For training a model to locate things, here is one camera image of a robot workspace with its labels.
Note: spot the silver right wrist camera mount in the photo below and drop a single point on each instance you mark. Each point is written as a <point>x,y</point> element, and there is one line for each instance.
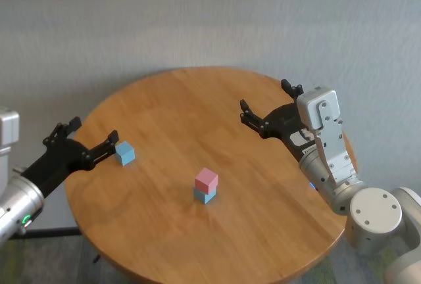
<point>325,126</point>

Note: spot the pink cube building block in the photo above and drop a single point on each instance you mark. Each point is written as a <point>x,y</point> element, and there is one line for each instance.
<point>205,180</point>

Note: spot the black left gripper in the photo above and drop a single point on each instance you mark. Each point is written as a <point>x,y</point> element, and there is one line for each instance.
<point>59,159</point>

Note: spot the black table leg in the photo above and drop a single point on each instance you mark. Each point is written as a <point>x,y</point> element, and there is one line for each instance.
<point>96,259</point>

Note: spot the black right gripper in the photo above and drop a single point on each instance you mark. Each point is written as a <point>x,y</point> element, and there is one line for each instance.
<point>284,123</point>

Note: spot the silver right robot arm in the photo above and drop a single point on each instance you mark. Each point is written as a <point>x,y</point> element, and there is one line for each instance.
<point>371,218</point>

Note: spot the blue cube building block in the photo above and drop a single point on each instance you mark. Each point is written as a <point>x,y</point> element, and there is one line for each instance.
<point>205,198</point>
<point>126,154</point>

